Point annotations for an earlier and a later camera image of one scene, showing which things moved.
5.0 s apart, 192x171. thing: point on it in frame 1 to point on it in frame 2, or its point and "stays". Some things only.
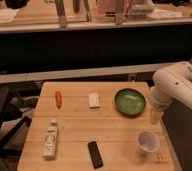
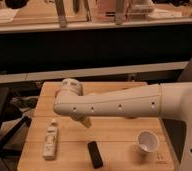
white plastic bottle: [50, 142] stays
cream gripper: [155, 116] to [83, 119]
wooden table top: [95, 126] stays
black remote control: [95, 155] stays
